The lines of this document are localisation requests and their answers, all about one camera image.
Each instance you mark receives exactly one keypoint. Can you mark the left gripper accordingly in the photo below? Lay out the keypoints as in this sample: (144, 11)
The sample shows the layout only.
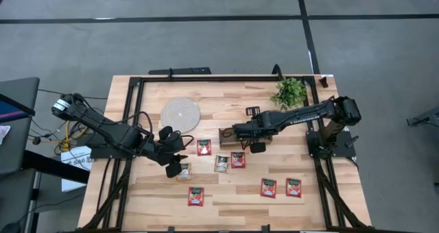
(156, 150)

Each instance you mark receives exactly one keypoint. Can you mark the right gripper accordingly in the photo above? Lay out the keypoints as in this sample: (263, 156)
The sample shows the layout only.
(262, 128)

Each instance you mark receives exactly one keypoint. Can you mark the beige vanilla tea sachet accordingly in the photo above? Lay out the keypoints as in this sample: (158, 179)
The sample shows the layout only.
(222, 164)
(187, 173)

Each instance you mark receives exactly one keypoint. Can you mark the red strawberry tea sachet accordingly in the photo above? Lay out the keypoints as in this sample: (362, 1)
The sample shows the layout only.
(294, 187)
(268, 188)
(204, 147)
(238, 160)
(195, 196)

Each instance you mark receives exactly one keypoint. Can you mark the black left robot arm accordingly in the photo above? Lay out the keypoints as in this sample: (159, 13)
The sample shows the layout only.
(103, 125)

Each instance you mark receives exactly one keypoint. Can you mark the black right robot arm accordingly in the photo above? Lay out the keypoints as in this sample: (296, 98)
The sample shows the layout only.
(308, 113)

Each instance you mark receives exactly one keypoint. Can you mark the brown wooden three-compartment tea box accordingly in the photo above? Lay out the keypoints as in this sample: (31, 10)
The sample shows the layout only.
(226, 144)

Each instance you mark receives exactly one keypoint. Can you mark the round white woven placemat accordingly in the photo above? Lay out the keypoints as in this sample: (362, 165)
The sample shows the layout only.
(181, 116)

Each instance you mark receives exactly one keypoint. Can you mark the small green potted plant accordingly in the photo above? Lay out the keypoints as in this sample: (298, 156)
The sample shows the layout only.
(289, 93)

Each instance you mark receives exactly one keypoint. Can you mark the black power strip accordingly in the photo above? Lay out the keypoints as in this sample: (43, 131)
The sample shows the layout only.
(185, 71)

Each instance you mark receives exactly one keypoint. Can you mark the small black clip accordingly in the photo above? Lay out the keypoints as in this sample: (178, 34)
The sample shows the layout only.
(323, 83)

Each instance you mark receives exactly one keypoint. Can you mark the white printed cardboard box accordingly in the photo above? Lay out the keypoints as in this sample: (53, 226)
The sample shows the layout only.
(77, 159)

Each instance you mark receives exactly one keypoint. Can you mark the black table crossbar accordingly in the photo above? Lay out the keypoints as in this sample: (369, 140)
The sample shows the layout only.
(51, 164)

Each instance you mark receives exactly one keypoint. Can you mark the grey side table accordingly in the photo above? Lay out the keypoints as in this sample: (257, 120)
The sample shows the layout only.
(17, 150)

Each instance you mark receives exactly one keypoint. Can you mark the laptop with blue screen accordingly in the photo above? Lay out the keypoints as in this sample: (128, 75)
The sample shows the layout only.
(10, 111)

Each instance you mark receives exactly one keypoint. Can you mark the white paper sheet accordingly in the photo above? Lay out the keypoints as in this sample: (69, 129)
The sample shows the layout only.
(2, 133)

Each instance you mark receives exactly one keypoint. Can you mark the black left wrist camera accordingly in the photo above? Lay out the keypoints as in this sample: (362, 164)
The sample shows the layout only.
(178, 142)

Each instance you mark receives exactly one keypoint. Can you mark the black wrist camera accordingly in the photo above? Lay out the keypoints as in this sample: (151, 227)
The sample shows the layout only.
(242, 131)
(178, 142)

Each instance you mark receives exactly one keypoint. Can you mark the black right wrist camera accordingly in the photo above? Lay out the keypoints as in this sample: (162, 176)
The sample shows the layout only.
(242, 131)

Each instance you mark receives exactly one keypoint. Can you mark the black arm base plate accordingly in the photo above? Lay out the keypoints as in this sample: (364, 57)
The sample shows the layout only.
(344, 150)
(113, 154)

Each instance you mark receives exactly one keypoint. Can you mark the black curved bracket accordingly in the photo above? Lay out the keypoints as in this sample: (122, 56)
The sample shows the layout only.
(276, 67)

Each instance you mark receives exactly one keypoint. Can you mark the black metal table frame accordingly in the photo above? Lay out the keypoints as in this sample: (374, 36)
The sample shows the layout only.
(212, 79)

